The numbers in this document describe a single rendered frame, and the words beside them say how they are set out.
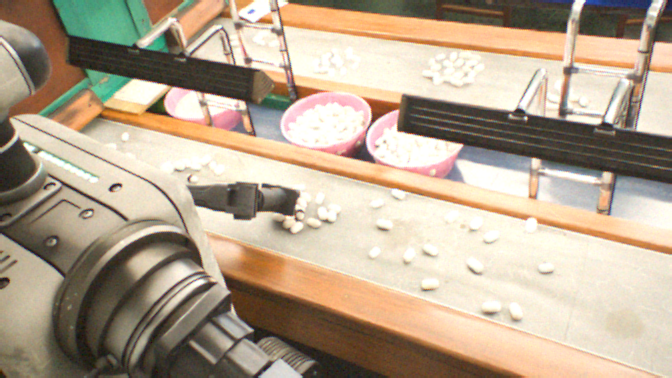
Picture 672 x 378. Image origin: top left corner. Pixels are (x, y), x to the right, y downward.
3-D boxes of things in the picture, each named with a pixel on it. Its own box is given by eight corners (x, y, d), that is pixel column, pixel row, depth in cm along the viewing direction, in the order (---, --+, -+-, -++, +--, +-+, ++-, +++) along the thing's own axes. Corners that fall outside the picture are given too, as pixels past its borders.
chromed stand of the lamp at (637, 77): (629, 177, 171) (664, 15, 142) (546, 162, 180) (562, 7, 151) (644, 133, 183) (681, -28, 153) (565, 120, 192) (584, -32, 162)
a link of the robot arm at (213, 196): (42, 210, 140) (47, 157, 140) (49, 209, 145) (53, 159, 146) (253, 224, 147) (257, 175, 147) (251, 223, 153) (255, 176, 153)
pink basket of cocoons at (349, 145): (370, 170, 188) (367, 144, 182) (279, 173, 193) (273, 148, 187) (377, 114, 208) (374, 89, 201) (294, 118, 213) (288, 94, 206)
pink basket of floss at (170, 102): (259, 129, 211) (252, 105, 205) (176, 151, 209) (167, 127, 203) (246, 87, 231) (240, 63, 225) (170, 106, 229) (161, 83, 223)
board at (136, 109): (138, 116, 210) (137, 113, 210) (103, 108, 217) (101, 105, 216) (200, 61, 230) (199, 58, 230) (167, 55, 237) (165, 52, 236)
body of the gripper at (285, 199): (265, 182, 167) (249, 182, 160) (300, 191, 163) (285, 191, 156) (261, 207, 168) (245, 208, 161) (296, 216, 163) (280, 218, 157)
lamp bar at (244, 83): (258, 105, 155) (251, 79, 150) (66, 66, 183) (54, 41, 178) (276, 86, 160) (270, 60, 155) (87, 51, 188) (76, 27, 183)
